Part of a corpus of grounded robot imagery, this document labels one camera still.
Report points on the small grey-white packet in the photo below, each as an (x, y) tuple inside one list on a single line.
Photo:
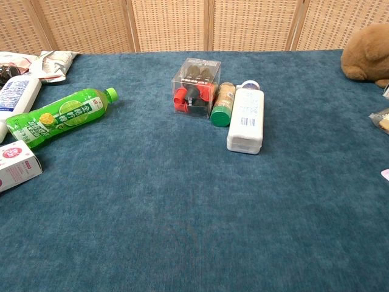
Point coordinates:
[(386, 92)]

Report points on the dark glossy packet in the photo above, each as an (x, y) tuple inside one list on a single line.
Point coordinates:
[(7, 74)]

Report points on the blue tablecloth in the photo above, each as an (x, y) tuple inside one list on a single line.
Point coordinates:
[(170, 213)]

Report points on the woven rattan folding screen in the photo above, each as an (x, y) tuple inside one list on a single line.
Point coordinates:
[(170, 24)]

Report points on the green-capped spice jar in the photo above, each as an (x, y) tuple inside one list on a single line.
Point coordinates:
[(220, 117)]

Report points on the pink flat item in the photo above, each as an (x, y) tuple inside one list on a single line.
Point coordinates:
[(386, 175)]

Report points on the green lime drink bottle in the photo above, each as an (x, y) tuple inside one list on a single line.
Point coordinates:
[(60, 117)]

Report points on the white crinkled snack bag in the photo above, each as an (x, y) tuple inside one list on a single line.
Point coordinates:
[(51, 65)]

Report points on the clear box with red items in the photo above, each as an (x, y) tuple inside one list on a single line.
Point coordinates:
[(194, 100)]

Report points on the white bottle with blue text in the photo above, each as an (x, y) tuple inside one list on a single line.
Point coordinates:
[(15, 97)]

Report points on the brown plush toy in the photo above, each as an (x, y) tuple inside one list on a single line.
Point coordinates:
[(369, 54)]

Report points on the small white round jar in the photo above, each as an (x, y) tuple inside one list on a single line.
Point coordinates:
[(251, 84)]

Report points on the white and red snack bag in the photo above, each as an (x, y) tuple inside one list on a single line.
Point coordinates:
[(13, 59)]

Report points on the clear-wrapped biscuit pack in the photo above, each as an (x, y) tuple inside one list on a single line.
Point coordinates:
[(382, 120)]

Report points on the white and pink carton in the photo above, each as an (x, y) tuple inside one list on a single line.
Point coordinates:
[(16, 165)]

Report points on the white flip-cap bottle with barcode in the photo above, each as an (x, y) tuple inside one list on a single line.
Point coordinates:
[(246, 121)]

